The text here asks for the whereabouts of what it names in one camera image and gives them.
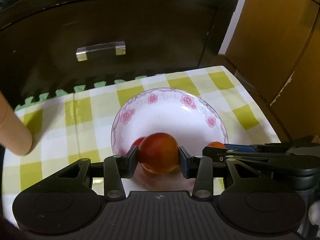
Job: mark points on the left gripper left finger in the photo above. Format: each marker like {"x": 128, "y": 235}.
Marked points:
{"x": 116, "y": 168}

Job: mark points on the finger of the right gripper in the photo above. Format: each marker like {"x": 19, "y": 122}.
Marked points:
{"x": 275, "y": 145}
{"x": 240, "y": 148}

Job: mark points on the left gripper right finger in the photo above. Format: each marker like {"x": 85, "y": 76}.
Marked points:
{"x": 199, "y": 167}

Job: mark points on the small orange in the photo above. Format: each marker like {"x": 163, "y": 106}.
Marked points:
{"x": 216, "y": 144}

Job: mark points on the oblong red cherry tomato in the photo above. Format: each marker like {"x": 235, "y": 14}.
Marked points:
{"x": 138, "y": 141}

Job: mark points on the large orange-red tomato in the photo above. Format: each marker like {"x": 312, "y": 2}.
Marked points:
{"x": 158, "y": 153}

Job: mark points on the white floral porcelain plate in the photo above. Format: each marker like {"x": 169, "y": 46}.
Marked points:
{"x": 189, "y": 119}

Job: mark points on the yellow checkered tablecloth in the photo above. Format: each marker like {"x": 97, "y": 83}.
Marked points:
{"x": 86, "y": 132}

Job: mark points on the brown wooden wardrobe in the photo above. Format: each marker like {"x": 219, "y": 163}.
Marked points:
{"x": 276, "y": 47}

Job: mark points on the green foam mat edge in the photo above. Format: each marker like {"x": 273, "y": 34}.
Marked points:
{"x": 82, "y": 88}

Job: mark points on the pink ribbed cylindrical case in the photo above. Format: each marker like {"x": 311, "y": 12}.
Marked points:
{"x": 14, "y": 135}

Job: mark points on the dark wooden cabinet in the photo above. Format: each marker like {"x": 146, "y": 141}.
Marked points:
{"x": 39, "y": 39}

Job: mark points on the silver drawer handle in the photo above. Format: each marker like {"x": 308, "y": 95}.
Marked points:
{"x": 102, "y": 49}

